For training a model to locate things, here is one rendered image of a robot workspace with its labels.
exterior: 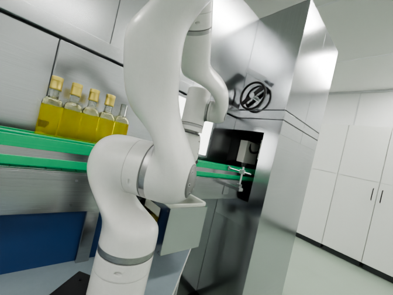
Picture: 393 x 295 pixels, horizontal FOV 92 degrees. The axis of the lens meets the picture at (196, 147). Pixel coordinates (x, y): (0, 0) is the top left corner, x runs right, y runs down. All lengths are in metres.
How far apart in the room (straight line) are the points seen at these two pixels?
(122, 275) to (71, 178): 0.35
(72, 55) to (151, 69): 0.66
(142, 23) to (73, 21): 0.71
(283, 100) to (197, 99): 0.82
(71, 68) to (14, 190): 0.50
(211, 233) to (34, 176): 1.27
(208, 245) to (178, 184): 1.35
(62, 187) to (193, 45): 0.55
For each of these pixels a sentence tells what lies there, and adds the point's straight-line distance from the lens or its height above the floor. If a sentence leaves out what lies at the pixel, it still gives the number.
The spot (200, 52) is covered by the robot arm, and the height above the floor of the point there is 1.45.
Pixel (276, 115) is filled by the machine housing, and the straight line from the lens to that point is 1.38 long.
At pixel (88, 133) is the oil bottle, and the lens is 0.81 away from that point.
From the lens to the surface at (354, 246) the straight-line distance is 4.06.
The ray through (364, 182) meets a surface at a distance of 3.96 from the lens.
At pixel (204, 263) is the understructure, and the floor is 0.34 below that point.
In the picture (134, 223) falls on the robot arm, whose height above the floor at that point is 1.03.
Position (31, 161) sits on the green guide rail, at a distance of 0.69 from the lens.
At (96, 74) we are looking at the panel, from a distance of 0.97.
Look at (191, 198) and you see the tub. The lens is 0.80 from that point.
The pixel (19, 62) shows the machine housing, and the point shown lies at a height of 1.36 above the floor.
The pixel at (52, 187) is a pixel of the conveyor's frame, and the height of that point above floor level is 1.00.
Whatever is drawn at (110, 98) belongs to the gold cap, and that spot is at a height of 1.32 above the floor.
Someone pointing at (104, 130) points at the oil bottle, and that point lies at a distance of 0.82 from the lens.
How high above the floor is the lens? 1.21
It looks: level
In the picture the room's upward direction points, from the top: 13 degrees clockwise
